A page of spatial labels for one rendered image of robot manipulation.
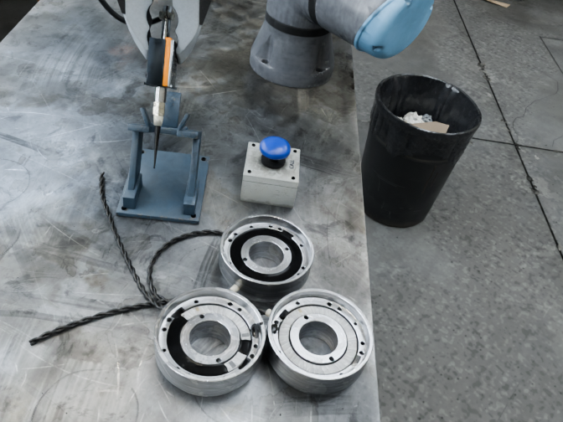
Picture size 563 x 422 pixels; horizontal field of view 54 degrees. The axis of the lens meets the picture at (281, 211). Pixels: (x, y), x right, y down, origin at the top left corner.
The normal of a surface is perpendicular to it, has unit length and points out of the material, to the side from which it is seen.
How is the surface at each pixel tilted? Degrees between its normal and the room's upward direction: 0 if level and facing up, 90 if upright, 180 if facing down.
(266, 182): 90
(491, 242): 0
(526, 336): 0
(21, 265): 0
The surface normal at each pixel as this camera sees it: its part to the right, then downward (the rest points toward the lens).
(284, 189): -0.06, 0.69
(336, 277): 0.14, -0.72
